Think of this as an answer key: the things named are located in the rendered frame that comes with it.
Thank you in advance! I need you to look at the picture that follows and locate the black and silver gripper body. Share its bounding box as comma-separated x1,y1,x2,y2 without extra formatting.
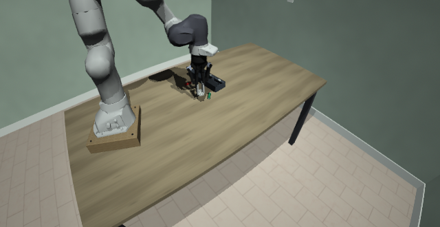
191,54,208,71

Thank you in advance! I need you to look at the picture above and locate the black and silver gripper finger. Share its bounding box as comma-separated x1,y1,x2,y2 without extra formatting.
201,63,212,93
186,65,199,95

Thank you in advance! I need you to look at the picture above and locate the dark grey rack of three bins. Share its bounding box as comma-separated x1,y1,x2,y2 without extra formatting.
191,69,226,92

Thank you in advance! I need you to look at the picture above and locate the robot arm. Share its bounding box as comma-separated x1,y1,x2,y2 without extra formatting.
69,0,218,138

